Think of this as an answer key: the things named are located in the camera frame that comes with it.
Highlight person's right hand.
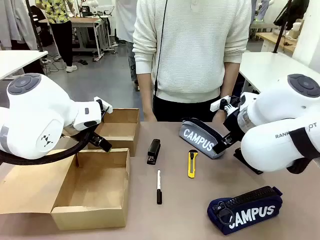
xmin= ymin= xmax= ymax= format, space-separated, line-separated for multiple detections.
xmin=142 ymin=109 xmax=158 ymax=123

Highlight bystander in white shirt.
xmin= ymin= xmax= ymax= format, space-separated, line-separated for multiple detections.
xmin=115 ymin=0 xmax=139 ymax=87

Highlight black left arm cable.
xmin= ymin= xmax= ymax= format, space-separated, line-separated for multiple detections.
xmin=0 ymin=128 xmax=101 ymax=166

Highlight navy CAMPUS pencil case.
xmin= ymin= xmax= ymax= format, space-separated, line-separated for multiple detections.
xmin=206 ymin=185 xmax=284 ymax=236

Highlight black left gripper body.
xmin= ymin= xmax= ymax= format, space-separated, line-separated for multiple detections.
xmin=87 ymin=126 xmax=103 ymax=145

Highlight large cardboard box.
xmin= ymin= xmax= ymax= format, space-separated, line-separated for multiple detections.
xmin=0 ymin=147 xmax=132 ymax=231

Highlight black stand pole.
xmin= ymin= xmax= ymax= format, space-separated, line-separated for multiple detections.
xmin=272 ymin=0 xmax=294 ymax=55

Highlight black hanging bag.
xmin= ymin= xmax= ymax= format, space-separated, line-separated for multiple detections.
xmin=273 ymin=0 xmax=311 ymax=31

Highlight thin black hanging cord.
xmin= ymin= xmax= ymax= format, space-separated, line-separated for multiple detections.
xmin=154 ymin=0 xmax=169 ymax=98

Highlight small cardboard box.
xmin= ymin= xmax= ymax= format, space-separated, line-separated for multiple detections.
xmin=86 ymin=107 xmax=141 ymax=158

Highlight white black marker pen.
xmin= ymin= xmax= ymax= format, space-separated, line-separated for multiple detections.
xmin=156 ymin=169 xmax=163 ymax=205

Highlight black stapler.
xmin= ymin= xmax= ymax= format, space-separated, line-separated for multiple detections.
xmin=146 ymin=138 xmax=162 ymax=166

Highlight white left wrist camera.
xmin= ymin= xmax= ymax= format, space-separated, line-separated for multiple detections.
xmin=93 ymin=96 xmax=114 ymax=115

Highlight person in white sweater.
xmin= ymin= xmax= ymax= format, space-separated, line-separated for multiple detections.
xmin=131 ymin=0 xmax=252 ymax=104

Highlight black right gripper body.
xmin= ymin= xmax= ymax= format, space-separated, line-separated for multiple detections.
xmin=223 ymin=109 xmax=247 ymax=144

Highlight person's left hand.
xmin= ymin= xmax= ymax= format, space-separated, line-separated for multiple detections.
xmin=211 ymin=109 xmax=228 ymax=123

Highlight grey CAMPUS pencil case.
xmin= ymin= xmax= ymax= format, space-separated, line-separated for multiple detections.
xmin=178 ymin=117 xmax=226 ymax=160

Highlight wood-topped workbench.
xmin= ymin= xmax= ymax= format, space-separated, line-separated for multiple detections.
xmin=39 ymin=16 xmax=112 ymax=63

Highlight person in yellow shirt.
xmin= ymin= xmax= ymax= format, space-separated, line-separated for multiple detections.
xmin=34 ymin=0 xmax=79 ymax=74

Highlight white table with slanted leg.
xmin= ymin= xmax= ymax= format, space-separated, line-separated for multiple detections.
xmin=0 ymin=49 xmax=49 ymax=81

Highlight yellow utility knife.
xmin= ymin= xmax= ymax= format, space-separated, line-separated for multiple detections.
xmin=187 ymin=149 xmax=199 ymax=179

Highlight grey hanging coats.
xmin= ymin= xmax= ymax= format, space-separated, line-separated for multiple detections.
xmin=0 ymin=0 xmax=39 ymax=51

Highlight person's right forearm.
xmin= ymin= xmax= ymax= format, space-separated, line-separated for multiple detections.
xmin=136 ymin=72 xmax=155 ymax=115

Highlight black trousers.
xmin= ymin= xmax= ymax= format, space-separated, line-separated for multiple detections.
xmin=152 ymin=94 xmax=222 ymax=123

